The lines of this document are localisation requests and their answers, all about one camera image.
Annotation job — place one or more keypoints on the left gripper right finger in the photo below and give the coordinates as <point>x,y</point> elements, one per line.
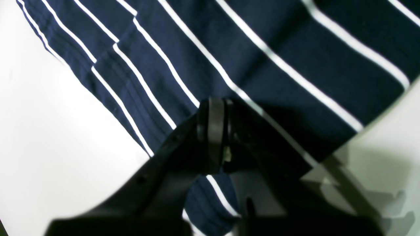
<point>271,198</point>

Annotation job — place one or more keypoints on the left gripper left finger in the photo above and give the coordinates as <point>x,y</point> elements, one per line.
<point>150,203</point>

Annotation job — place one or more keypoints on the navy white striped T-shirt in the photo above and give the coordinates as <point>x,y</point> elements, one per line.
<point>317,72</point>

